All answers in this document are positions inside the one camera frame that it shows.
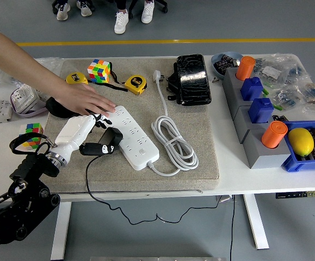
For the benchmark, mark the grey block holder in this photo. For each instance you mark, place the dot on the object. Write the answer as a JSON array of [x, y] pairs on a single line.
[[237, 93], [268, 161], [230, 74], [243, 115]]

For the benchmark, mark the blue plastic bin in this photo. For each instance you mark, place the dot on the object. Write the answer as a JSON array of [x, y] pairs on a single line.
[[290, 163]]

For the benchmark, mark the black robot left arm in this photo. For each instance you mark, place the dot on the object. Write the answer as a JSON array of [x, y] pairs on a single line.
[[15, 217]]

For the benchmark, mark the small colourful puzzle cube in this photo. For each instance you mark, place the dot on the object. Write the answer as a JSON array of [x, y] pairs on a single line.
[[30, 130]]

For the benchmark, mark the person's white shoe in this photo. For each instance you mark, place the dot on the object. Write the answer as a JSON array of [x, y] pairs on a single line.
[[63, 12], [84, 9], [121, 21], [147, 12]]

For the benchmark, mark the black glossy case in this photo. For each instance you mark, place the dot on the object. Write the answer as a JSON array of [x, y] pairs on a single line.
[[194, 79]]

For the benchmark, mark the blue-grey bowl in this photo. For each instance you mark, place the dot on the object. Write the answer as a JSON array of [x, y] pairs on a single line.
[[233, 54]]

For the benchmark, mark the white power strip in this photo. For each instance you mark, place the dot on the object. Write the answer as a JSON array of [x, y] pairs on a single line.
[[135, 130]]

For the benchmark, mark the black plug adapter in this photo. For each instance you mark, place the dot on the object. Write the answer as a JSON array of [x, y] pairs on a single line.
[[111, 137]]

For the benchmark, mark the yellow tape measure 5m print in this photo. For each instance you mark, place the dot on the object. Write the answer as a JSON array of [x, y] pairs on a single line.
[[135, 83]]

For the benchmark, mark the grey-brown table mat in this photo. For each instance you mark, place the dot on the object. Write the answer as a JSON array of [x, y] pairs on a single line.
[[195, 122]]

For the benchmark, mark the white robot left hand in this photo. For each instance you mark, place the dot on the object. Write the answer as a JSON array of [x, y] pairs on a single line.
[[73, 130]]

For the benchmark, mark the small metal clip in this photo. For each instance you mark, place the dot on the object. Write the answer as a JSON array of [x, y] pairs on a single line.
[[215, 79]]

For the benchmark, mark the clear bag of blue components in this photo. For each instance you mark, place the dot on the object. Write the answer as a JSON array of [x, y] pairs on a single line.
[[294, 72], [285, 99]]

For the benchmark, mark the white table leg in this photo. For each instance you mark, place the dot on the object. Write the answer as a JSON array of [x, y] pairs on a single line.
[[255, 223], [60, 231]]

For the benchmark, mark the person's hand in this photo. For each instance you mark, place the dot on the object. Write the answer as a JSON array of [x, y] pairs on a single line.
[[83, 98]]

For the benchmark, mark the clear bag with white card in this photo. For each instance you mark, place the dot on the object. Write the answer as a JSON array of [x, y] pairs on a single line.
[[271, 72]]

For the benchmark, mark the black cloth pouch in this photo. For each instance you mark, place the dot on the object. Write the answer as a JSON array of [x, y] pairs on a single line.
[[55, 108]]

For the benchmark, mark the person's forearm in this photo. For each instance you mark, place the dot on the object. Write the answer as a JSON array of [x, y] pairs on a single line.
[[24, 62]]

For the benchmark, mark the purple ribbon band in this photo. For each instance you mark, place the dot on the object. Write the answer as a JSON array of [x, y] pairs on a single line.
[[29, 114]]

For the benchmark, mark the black table control panel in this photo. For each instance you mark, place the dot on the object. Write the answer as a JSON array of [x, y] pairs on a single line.
[[285, 195]]

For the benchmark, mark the small black component cluster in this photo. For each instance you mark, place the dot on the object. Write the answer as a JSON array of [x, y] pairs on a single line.
[[279, 118]]

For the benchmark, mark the yellow tape measure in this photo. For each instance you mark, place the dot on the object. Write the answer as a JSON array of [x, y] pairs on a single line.
[[75, 78]]

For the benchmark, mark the small green plastic peg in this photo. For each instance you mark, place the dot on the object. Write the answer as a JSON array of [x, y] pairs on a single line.
[[266, 91], [278, 107]]

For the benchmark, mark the grey under-table bracket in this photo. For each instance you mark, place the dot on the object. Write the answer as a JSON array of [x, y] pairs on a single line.
[[225, 199]]

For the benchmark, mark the large colourful puzzle cube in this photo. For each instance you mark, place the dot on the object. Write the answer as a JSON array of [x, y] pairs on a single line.
[[98, 71]]

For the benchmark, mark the blue plastic block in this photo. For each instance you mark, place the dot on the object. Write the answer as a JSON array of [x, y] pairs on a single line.
[[251, 89], [260, 111]]

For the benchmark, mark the yellow lemon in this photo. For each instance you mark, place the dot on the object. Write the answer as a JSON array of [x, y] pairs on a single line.
[[300, 141]]

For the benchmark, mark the orange cylinder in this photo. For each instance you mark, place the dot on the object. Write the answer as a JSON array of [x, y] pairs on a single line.
[[272, 136], [245, 68]]

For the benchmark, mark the white wall socket panel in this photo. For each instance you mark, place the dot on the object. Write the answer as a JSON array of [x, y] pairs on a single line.
[[24, 99]]

